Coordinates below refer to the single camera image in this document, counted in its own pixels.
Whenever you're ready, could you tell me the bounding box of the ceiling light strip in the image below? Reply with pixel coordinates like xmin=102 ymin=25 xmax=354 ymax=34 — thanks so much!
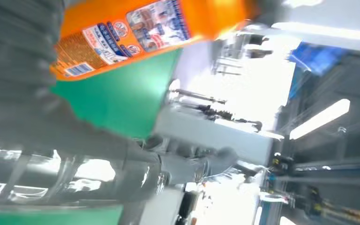
xmin=289 ymin=98 xmax=351 ymax=141

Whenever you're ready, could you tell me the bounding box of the blue crate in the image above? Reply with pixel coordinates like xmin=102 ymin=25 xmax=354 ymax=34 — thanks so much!
xmin=288 ymin=41 xmax=347 ymax=76

